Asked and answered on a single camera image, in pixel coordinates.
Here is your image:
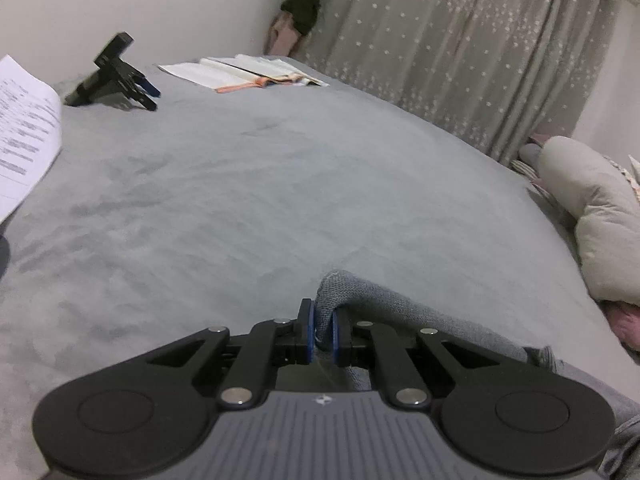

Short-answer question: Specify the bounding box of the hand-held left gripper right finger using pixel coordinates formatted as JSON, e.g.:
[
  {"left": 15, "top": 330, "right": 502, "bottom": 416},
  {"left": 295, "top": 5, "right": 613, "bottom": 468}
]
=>
[{"left": 331, "top": 309, "right": 506, "bottom": 408}]

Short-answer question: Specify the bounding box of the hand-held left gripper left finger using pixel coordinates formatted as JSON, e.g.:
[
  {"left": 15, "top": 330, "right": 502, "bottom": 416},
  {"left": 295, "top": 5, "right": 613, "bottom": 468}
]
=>
[{"left": 136, "top": 299, "right": 317, "bottom": 408}]

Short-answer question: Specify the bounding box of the grey knitted sweater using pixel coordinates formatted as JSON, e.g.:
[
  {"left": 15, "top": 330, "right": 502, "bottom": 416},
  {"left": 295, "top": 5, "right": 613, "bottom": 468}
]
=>
[{"left": 315, "top": 269, "right": 640, "bottom": 480}]

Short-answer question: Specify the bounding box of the grey bed sheet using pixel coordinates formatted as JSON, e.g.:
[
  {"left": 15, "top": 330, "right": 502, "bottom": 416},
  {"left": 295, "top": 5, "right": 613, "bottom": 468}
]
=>
[{"left": 0, "top": 55, "right": 640, "bottom": 480}]

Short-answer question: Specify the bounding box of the orange pen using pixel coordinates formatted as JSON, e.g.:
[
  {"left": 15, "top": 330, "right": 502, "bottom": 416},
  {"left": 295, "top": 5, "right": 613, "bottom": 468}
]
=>
[{"left": 216, "top": 80, "right": 266, "bottom": 94}]

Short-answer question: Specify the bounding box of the open book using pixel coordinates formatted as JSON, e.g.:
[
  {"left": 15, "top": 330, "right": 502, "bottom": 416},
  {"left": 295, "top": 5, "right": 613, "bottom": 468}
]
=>
[{"left": 157, "top": 54, "right": 331, "bottom": 92}]

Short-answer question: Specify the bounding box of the beige duvet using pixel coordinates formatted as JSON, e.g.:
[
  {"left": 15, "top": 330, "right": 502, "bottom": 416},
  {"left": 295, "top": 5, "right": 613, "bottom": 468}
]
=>
[{"left": 520, "top": 136, "right": 640, "bottom": 306}]

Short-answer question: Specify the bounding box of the pink blanket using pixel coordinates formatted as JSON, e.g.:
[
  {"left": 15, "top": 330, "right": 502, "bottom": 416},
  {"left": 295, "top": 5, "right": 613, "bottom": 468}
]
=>
[{"left": 602, "top": 302, "right": 640, "bottom": 351}]

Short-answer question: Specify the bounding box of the grey star-print curtain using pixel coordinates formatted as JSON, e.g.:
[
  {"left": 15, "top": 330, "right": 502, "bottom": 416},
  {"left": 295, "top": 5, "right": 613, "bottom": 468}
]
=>
[{"left": 300, "top": 0, "right": 631, "bottom": 166}]

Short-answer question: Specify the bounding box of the black clamp stand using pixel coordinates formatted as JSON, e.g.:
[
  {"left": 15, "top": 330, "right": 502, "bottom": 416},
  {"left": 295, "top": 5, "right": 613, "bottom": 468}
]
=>
[{"left": 64, "top": 32, "right": 162, "bottom": 112}]

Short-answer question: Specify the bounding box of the printed paper sheet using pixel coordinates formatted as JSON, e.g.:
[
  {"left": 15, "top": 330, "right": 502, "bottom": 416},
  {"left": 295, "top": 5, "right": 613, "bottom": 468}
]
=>
[{"left": 0, "top": 55, "right": 63, "bottom": 223}]

